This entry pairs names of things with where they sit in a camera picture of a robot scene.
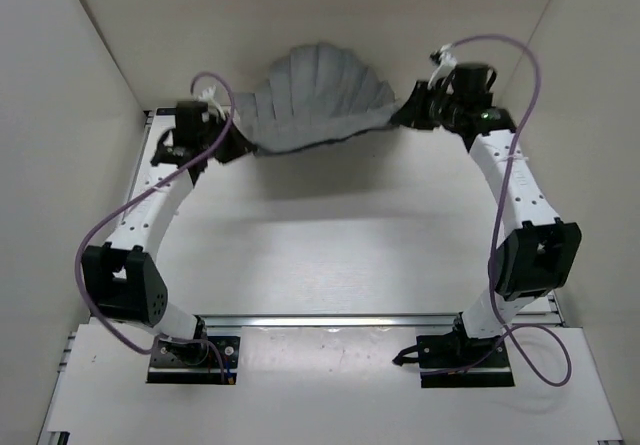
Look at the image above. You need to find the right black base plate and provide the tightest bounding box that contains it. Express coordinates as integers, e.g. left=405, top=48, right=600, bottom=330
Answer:
left=392, top=332, right=515, bottom=389

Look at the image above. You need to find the purple cable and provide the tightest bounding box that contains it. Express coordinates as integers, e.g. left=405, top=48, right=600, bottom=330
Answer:
left=429, top=34, right=574, bottom=384
left=74, top=71, right=239, bottom=384

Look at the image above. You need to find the left blue corner label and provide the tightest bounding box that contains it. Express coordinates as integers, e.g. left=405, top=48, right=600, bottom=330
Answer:
left=155, top=107, right=176, bottom=116

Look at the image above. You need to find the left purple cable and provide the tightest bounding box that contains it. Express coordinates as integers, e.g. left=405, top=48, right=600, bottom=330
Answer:
left=74, top=71, right=239, bottom=384

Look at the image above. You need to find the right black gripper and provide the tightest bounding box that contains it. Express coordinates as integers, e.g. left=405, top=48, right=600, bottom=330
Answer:
left=391, top=86, right=462, bottom=137

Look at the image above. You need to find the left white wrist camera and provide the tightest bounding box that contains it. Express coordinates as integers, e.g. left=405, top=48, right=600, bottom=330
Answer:
left=196, top=85, right=226, bottom=118

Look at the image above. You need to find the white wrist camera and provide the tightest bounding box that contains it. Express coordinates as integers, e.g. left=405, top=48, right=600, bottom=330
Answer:
left=196, top=85, right=226, bottom=118
left=430, top=50, right=457, bottom=73

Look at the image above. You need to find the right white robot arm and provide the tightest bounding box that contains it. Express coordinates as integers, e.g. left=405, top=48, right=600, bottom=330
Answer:
left=390, top=62, right=582, bottom=366

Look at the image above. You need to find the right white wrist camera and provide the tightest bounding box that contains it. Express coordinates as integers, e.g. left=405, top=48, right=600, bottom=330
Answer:
left=430, top=50, right=457, bottom=73

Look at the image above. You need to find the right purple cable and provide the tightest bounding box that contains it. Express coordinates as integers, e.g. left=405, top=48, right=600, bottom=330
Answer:
left=429, top=34, right=574, bottom=384

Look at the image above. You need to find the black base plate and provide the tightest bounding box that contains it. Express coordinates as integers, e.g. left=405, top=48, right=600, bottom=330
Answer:
left=146, top=335, right=241, bottom=386
left=392, top=332, right=515, bottom=389

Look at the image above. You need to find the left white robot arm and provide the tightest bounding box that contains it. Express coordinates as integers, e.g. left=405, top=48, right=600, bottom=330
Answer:
left=79, top=98, right=254, bottom=367

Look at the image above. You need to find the silver aluminium front rail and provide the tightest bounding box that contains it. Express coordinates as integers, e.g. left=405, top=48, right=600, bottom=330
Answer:
left=199, top=312, right=564, bottom=330

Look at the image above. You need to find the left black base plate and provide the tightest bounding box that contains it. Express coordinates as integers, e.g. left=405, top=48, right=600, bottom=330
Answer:
left=146, top=335, right=241, bottom=386

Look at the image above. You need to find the grey pleated skirt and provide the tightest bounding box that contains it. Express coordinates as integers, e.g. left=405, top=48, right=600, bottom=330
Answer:
left=234, top=42, right=401, bottom=155

